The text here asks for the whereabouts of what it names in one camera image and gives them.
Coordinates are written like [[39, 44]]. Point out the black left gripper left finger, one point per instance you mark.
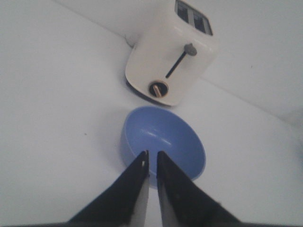
[[124, 203]]

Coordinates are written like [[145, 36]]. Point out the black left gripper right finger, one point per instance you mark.
[[182, 203]]

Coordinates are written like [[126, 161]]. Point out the blue bowl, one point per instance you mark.
[[156, 129]]

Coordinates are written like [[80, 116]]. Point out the cream two-slot toaster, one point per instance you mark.
[[172, 53]]

